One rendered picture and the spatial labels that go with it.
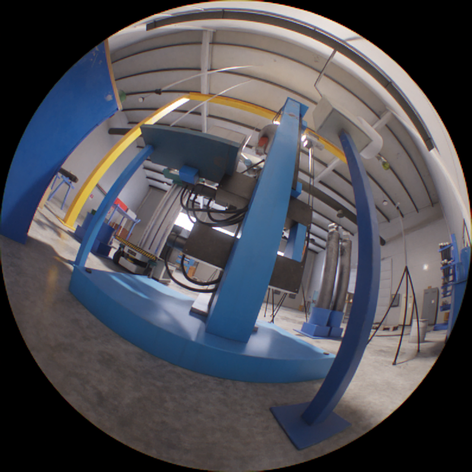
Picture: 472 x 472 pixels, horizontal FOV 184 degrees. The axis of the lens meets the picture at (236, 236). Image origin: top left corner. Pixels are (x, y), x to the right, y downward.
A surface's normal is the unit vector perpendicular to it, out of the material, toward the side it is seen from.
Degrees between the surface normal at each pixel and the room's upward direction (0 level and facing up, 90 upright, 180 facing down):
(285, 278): 90
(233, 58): 173
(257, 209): 90
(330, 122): 180
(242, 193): 90
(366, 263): 90
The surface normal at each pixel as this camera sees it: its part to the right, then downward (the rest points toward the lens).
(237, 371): 0.18, -0.29
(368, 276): -0.93, -0.37
